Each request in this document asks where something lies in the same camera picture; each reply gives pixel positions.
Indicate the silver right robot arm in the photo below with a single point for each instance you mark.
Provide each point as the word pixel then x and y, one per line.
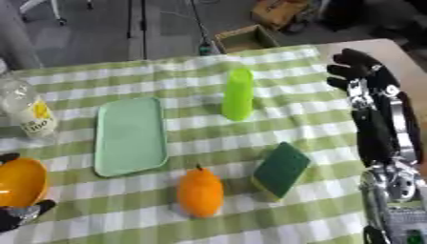
pixel 389 190

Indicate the clear bottle with yellow label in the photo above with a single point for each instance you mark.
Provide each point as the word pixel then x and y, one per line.
pixel 33 117

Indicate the lime green cup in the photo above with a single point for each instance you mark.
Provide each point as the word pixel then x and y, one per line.
pixel 238 95

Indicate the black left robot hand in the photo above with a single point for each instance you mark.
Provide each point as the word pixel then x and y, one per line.
pixel 17 216

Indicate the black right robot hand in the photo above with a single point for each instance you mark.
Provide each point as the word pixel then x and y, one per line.
pixel 373 133

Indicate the green and yellow sponge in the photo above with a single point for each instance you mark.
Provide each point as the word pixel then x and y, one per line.
pixel 282 168

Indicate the yellow brown box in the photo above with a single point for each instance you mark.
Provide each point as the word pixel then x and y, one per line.
pixel 278 12

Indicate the tan cardboard box green inside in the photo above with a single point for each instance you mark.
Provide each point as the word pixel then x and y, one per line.
pixel 244 39

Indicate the white chair leg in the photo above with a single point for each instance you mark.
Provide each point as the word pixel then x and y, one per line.
pixel 55 11

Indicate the orange toy fruit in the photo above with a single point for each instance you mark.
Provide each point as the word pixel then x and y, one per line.
pixel 200 193

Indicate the orange bowl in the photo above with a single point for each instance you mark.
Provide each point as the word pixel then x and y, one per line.
pixel 22 182

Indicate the light green tray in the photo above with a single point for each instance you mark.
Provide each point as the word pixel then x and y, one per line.
pixel 130 136

